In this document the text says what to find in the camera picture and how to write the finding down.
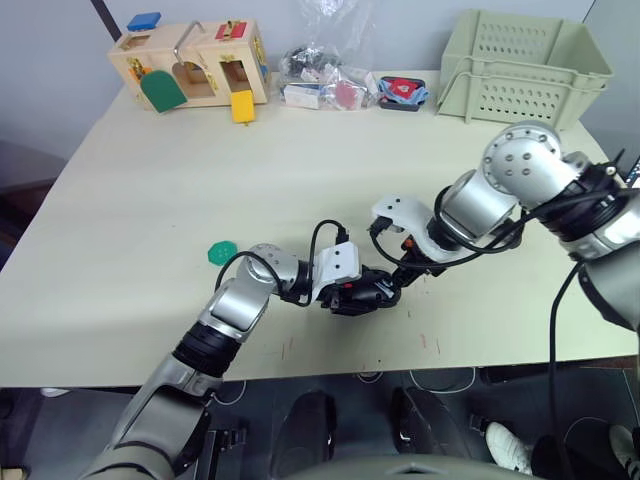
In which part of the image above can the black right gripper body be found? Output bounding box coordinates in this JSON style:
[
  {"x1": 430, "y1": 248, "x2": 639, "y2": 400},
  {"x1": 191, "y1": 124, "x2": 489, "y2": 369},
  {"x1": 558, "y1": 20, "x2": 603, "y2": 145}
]
[{"x1": 397, "y1": 238, "x2": 449, "y2": 279}]

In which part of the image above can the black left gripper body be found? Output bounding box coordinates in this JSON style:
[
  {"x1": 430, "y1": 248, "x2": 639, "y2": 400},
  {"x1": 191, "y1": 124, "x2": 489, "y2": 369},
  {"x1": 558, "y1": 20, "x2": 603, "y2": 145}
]
[{"x1": 327, "y1": 272, "x2": 372, "y2": 317}]

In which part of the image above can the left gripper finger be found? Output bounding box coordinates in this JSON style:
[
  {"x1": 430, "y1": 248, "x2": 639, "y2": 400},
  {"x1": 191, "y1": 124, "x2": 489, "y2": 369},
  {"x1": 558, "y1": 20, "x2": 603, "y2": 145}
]
[
  {"x1": 360, "y1": 268, "x2": 403, "y2": 297},
  {"x1": 357, "y1": 293, "x2": 401, "y2": 316}
]

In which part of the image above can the green hexagonal piece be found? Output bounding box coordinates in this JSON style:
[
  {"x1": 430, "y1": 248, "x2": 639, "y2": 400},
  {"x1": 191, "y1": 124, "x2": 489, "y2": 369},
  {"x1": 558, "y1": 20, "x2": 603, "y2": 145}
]
[{"x1": 207, "y1": 240, "x2": 238, "y2": 265}]

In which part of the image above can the black small tray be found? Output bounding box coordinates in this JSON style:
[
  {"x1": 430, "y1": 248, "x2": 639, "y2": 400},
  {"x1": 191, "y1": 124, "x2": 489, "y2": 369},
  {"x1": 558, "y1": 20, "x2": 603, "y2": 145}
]
[{"x1": 378, "y1": 75, "x2": 428, "y2": 112}]

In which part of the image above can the blue cloth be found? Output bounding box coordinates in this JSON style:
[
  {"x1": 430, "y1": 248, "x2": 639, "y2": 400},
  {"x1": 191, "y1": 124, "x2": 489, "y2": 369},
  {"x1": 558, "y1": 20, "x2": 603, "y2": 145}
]
[{"x1": 379, "y1": 77, "x2": 431, "y2": 106}]

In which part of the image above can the grey robot torso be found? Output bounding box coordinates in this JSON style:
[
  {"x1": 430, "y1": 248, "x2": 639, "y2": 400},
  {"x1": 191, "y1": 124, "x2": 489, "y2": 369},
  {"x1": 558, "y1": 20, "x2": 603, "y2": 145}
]
[{"x1": 279, "y1": 452, "x2": 531, "y2": 480}]

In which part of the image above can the red small card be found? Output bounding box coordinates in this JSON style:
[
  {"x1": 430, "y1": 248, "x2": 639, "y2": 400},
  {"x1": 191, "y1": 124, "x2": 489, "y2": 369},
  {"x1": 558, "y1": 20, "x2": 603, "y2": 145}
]
[{"x1": 389, "y1": 78, "x2": 419, "y2": 99}]

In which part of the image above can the white sneaker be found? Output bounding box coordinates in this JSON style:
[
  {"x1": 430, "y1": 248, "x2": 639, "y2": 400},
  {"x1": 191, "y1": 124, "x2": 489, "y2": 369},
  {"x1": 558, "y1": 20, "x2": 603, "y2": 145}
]
[
  {"x1": 484, "y1": 421, "x2": 534, "y2": 474},
  {"x1": 608, "y1": 424, "x2": 640, "y2": 469}
]

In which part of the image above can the pale green perforated crate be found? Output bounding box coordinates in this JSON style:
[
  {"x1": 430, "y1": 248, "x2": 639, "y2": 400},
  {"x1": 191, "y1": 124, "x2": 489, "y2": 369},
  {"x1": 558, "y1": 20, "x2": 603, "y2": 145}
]
[{"x1": 433, "y1": 8, "x2": 615, "y2": 132}]

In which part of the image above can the white blue small box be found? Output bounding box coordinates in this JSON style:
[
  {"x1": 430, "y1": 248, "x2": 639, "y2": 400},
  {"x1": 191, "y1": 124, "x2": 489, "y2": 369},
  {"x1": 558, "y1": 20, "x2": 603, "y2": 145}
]
[{"x1": 282, "y1": 83, "x2": 321, "y2": 109}]

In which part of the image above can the clear plastic bag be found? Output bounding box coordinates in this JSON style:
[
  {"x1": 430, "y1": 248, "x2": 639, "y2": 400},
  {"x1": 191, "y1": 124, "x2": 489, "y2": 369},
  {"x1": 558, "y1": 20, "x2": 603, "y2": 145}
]
[{"x1": 277, "y1": 0, "x2": 381, "y2": 112}]

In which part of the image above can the wooden lock box house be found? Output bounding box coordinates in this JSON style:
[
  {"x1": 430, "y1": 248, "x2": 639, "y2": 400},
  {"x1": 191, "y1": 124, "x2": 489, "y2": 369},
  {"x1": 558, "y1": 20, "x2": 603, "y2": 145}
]
[{"x1": 107, "y1": 18, "x2": 272, "y2": 125}]

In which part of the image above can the blue block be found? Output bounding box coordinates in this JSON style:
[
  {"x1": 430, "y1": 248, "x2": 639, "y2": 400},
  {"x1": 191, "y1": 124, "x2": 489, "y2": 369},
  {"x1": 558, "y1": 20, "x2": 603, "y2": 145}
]
[{"x1": 126, "y1": 13, "x2": 161, "y2": 32}]

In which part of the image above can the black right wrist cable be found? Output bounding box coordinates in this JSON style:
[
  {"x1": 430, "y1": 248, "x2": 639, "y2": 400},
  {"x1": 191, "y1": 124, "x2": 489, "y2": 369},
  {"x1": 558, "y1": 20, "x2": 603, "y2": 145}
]
[{"x1": 368, "y1": 149, "x2": 629, "y2": 266}]

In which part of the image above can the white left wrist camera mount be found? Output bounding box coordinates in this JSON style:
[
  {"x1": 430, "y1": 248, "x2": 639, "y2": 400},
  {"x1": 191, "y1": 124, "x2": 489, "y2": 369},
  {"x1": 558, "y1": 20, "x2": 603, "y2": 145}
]
[{"x1": 310, "y1": 243, "x2": 363, "y2": 301}]

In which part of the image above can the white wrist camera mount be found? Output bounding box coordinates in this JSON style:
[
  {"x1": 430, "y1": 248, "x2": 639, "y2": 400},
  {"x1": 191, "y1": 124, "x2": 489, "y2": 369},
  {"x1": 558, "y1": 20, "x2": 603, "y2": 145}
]
[
  {"x1": 310, "y1": 243, "x2": 363, "y2": 301},
  {"x1": 371, "y1": 195, "x2": 474, "y2": 262}
]

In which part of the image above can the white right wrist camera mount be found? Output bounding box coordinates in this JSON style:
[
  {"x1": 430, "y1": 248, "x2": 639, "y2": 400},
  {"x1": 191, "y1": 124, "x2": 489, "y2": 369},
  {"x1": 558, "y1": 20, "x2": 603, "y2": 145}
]
[{"x1": 371, "y1": 195, "x2": 474, "y2": 262}]

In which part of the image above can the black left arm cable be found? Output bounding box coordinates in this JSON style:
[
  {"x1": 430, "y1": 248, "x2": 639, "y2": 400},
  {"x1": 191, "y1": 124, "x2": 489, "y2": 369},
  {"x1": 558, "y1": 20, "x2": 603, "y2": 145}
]
[{"x1": 214, "y1": 219, "x2": 350, "y2": 307}]

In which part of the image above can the black hanging cable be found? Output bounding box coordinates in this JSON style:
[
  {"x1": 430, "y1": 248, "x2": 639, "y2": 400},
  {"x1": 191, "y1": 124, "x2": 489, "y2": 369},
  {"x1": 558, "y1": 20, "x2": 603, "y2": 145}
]
[{"x1": 547, "y1": 259, "x2": 587, "y2": 480}]

